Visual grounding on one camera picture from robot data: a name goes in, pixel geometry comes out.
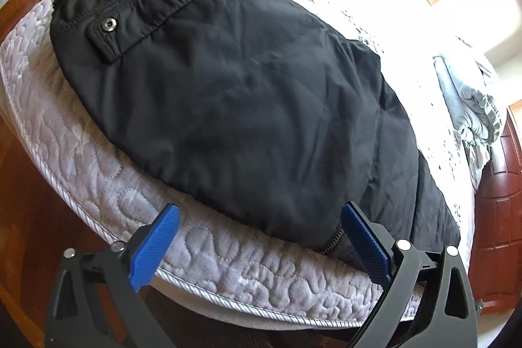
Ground folded grey comforter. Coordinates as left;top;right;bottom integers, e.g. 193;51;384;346
434;37;507;188

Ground black pants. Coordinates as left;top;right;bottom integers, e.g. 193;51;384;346
50;0;460;260

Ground grey quilted bedspread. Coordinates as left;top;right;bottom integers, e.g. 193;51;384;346
1;0;474;328

